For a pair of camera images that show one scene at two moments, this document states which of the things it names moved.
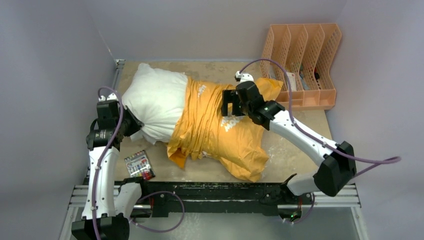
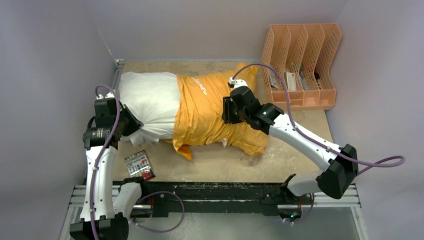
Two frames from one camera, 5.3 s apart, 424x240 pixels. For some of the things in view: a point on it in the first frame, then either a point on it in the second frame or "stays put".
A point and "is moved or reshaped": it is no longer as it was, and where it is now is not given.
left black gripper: x=136 y=124 stays put
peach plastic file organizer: x=306 y=52 stays put
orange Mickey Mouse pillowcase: x=202 y=131 is moved or reshaped
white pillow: x=156 y=97 is moved or reshaped
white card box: x=291 y=77 stays put
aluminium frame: x=345 y=197 stays put
